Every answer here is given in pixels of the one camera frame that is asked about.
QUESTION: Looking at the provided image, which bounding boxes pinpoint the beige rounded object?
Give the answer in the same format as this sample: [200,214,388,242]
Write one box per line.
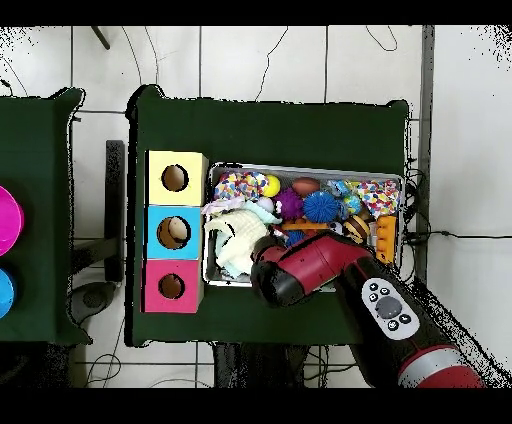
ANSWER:
[167,217,190,244]

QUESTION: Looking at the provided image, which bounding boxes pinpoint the purple spiky toy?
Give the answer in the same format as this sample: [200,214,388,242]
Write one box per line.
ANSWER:
[273,187,305,222]

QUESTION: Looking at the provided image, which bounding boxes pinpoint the blue round bowl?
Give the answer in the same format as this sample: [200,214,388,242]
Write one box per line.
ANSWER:
[0,267,18,320]

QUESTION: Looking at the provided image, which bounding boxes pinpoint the black stand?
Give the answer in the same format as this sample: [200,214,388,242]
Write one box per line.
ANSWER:
[70,139,126,283]

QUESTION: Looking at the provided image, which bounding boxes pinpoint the grey round floor base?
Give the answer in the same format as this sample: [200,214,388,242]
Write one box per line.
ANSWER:
[68,280,118,326]

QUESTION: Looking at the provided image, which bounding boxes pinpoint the wooden box with three holes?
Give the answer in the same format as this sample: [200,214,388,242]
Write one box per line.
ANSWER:
[142,149,210,314]

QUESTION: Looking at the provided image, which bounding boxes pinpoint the blue spiky ball with eyes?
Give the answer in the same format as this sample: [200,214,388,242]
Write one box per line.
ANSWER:
[302,190,340,224]

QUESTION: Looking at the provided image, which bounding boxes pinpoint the toy burger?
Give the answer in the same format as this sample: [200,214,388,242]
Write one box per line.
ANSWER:
[343,215,371,244]

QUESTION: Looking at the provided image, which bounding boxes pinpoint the cream waffle cloth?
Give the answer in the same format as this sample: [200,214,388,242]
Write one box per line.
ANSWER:
[203,209,270,278]

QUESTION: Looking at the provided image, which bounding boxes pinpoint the black floor cable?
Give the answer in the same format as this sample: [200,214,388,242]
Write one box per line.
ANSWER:
[407,229,512,245]

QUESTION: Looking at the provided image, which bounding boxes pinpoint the pink round bowl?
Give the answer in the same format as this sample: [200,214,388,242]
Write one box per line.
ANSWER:
[0,184,26,258]

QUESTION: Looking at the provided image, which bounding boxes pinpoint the brown toy football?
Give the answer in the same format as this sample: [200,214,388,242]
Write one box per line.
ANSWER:
[291,176,322,197]

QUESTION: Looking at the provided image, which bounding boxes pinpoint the orange studded toy block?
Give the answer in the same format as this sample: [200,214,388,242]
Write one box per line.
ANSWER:
[375,215,398,265]

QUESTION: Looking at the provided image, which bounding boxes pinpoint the shallow silver mesh bin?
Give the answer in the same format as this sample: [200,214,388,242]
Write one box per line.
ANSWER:
[201,161,406,297]

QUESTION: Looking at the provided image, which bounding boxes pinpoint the dark green table cloth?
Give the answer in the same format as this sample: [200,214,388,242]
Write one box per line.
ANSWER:
[124,83,410,348]
[0,86,94,346]

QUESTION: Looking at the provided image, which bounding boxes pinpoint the yellow ball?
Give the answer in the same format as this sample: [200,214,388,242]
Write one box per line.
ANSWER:
[263,174,282,198]

